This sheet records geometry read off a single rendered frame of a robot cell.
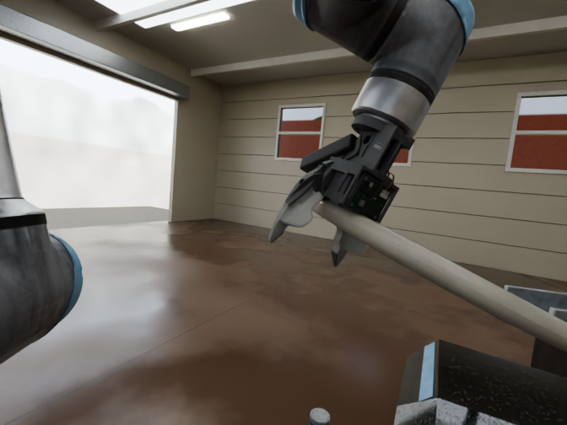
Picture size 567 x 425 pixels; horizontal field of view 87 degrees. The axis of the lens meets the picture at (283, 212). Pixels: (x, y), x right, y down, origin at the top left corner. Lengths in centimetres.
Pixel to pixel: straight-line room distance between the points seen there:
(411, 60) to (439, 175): 660
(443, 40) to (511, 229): 671
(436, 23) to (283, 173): 765
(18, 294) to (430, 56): 53
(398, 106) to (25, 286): 47
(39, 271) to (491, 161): 695
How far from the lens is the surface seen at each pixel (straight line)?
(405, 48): 43
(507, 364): 117
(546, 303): 80
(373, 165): 38
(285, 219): 39
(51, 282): 47
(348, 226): 38
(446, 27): 45
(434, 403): 90
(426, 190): 699
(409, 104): 41
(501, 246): 710
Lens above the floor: 127
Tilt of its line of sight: 6 degrees down
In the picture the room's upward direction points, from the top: 5 degrees clockwise
